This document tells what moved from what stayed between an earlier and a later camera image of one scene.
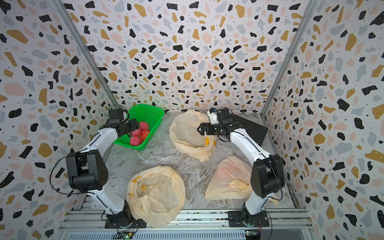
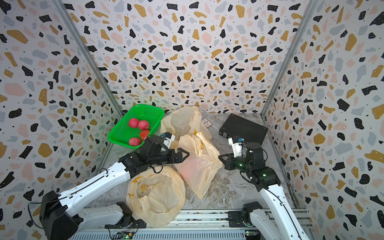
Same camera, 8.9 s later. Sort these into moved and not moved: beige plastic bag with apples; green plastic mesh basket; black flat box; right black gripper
Moved: right black gripper
Not moved: black flat box; green plastic mesh basket; beige plastic bag with apples
